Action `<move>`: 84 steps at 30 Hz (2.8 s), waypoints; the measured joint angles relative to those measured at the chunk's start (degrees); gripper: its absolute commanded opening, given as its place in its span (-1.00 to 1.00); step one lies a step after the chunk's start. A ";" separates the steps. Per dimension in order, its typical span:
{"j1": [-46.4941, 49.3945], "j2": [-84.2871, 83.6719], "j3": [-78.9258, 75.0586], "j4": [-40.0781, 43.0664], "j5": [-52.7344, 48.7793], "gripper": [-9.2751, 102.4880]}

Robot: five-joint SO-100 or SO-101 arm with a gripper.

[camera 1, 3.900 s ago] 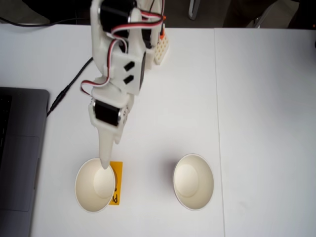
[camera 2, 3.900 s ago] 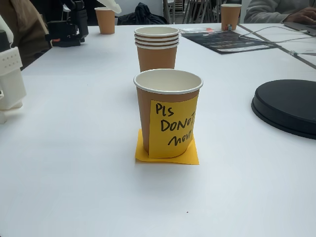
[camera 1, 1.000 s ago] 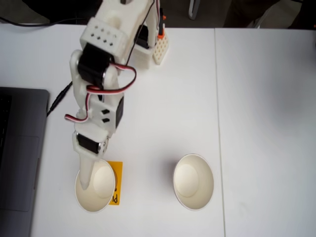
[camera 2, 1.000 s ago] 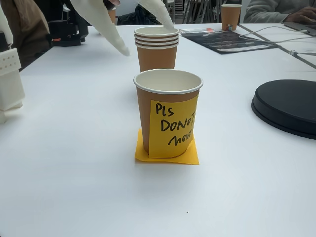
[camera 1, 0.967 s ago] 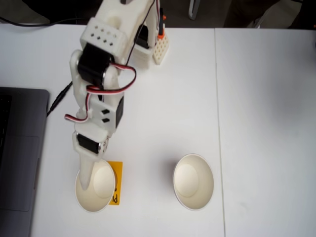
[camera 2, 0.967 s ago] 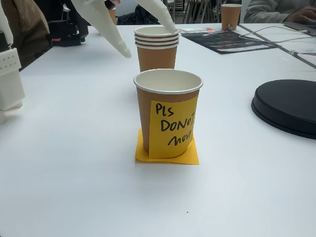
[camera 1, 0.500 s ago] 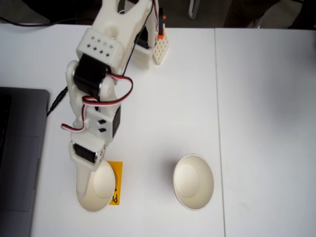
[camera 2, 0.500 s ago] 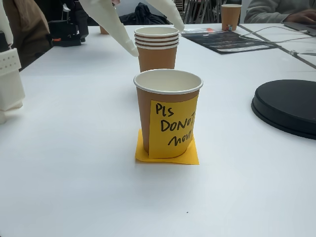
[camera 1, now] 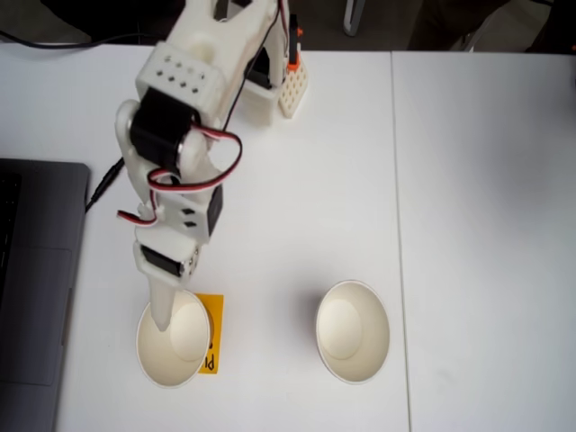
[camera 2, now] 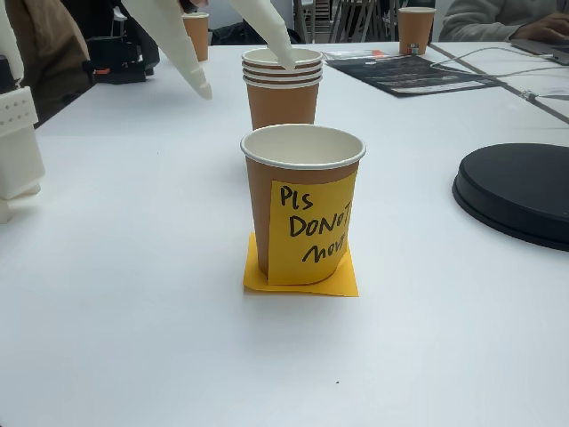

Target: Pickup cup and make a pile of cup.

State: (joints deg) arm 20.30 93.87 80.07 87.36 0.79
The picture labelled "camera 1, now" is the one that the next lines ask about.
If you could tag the dark grey laptop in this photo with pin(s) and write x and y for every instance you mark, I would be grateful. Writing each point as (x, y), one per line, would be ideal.
(40, 270)

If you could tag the yellow sticky note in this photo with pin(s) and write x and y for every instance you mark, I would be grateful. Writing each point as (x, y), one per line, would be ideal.
(216, 324)

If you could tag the brown paper cup with note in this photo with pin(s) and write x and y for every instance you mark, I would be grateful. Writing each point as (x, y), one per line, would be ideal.
(180, 360)

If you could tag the grey chair leg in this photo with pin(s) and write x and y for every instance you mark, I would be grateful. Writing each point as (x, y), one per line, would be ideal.
(353, 18)

